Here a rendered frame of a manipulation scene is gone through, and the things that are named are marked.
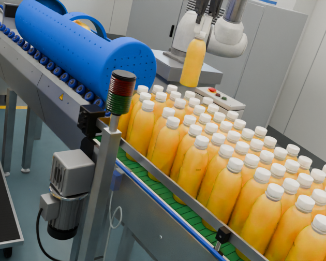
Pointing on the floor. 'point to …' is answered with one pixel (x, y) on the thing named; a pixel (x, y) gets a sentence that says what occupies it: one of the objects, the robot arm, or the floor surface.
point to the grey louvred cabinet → (287, 22)
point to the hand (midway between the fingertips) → (203, 25)
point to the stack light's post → (99, 193)
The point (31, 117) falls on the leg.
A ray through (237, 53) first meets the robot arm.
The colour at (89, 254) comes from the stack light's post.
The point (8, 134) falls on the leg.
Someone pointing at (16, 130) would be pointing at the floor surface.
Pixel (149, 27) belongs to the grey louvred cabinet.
